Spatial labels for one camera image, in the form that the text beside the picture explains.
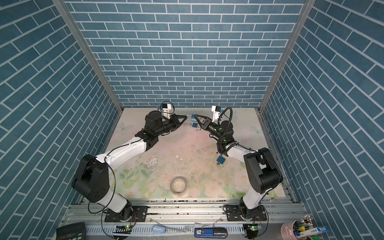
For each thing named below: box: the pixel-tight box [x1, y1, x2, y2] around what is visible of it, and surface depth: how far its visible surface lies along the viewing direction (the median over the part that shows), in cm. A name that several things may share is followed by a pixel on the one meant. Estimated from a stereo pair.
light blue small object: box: [152, 225, 167, 233], surface depth 70 cm
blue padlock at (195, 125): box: [192, 122, 202, 131], surface depth 112 cm
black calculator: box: [56, 222, 86, 240], surface depth 68 cm
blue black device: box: [194, 227, 228, 239], surface depth 68 cm
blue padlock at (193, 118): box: [186, 114, 197, 122], surface depth 80 cm
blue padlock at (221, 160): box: [216, 155, 226, 165], surface depth 95 cm
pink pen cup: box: [281, 219, 298, 240], surface depth 63 cm
